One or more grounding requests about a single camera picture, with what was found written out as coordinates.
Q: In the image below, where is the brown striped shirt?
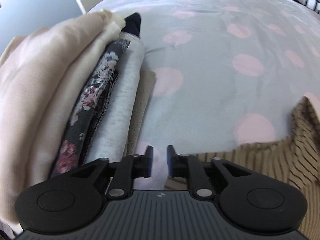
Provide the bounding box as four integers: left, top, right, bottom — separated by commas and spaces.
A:
163, 96, 320, 240

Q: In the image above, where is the light grey folded garment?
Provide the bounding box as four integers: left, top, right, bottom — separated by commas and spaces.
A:
83, 12, 145, 164

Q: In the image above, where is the dark floral folded garment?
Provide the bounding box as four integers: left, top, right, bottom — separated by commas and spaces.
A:
49, 39, 130, 178

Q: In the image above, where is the beige folded garment bottom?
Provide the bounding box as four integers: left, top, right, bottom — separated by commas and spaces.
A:
124, 70, 156, 156

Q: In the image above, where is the grey pink-dotted bed sheet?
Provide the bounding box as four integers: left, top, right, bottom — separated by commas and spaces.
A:
95, 0, 319, 190

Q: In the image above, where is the cream folded garment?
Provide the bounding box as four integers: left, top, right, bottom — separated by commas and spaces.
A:
1, 10, 125, 237

